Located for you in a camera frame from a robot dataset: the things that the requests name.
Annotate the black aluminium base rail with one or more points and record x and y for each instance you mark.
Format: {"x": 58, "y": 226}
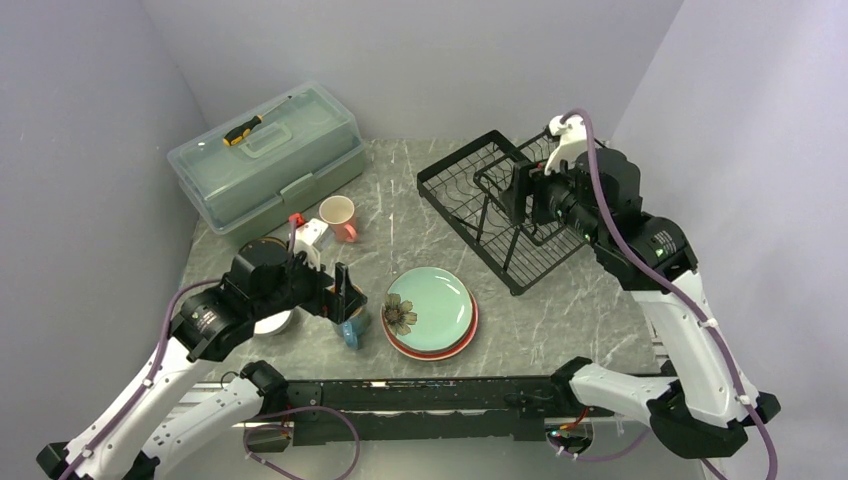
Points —
{"x": 522, "y": 408}

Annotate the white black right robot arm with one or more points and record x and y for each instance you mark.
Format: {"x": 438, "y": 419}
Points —
{"x": 703, "y": 410}

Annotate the white ceramic bowl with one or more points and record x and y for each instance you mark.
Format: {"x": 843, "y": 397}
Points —
{"x": 274, "y": 324}

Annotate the green translucent plastic storage box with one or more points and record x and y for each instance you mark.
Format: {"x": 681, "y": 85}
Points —
{"x": 301, "y": 153}

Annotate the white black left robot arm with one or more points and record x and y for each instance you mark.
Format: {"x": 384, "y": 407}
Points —
{"x": 203, "y": 324}

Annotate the blue mug orange inside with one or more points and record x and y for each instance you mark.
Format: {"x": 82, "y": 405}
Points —
{"x": 353, "y": 328}

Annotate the black wire dish rack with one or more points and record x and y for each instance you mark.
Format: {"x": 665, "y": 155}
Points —
{"x": 473, "y": 190}

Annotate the pink ceramic mug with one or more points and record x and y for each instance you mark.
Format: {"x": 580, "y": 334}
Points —
{"x": 338, "y": 212}

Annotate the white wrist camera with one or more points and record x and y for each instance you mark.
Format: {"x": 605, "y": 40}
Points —
{"x": 571, "y": 136}
{"x": 310, "y": 237}

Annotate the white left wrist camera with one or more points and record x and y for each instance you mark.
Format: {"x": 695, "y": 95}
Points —
{"x": 310, "y": 237}

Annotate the red teal rimmed plate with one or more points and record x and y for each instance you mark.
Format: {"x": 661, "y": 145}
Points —
{"x": 438, "y": 356}

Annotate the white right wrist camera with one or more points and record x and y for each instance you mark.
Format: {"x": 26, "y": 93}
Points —
{"x": 571, "y": 136}

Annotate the brown glazed bowl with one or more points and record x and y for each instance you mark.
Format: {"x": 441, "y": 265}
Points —
{"x": 264, "y": 251}

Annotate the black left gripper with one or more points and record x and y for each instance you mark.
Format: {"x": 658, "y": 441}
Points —
{"x": 338, "y": 303}

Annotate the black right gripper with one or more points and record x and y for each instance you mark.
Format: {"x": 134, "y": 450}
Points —
{"x": 513, "y": 196}

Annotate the light blue flower plate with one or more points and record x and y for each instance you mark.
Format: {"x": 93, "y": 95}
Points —
{"x": 428, "y": 310}

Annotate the yellow black handled screwdriver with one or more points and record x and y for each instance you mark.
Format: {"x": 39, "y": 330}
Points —
{"x": 239, "y": 133}

